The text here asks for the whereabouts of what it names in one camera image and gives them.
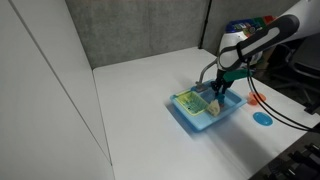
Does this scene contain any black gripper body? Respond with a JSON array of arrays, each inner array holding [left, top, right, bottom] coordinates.
[[214, 69, 235, 90]]

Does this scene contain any blue toy cup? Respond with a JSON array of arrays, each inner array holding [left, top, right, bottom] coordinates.
[[217, 94, 227, 108]]

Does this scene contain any blue plastic plate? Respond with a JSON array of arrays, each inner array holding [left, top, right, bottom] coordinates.
[[252, 111, 274, 127]]

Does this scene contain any grey toy faucet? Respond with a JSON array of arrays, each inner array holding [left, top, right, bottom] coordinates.
[[194, 61, 218, 94]]

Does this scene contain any beige toy soap bottle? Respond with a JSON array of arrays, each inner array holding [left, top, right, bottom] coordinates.
[[206, 98, 222, 117]]

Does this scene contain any green dish rack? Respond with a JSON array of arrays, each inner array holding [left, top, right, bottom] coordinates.
[[175, 90, 210, 117]]

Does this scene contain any light blue toy sink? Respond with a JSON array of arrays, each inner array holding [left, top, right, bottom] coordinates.
[[169, 78, 248, 132]]

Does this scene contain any colourful toy storage shelf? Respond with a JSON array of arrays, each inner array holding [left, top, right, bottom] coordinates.
[[225, 14, 278, 68]]

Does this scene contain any black office chair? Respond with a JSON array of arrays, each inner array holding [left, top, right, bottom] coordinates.
[[269, 33, 320, 115]]

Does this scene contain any black floor equipment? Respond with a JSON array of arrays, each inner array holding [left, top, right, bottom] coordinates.
[[256, 141, 320, 180]]

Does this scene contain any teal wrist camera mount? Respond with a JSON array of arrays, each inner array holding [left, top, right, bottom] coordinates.
[[223, 68, 254, 83]]

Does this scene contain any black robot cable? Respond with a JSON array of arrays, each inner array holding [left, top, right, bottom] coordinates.
[[246, 61, 314, 133], [248, 59, 320, 132]]

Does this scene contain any black partition post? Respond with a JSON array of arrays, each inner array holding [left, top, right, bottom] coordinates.
[[198, 0, 213, 50]]

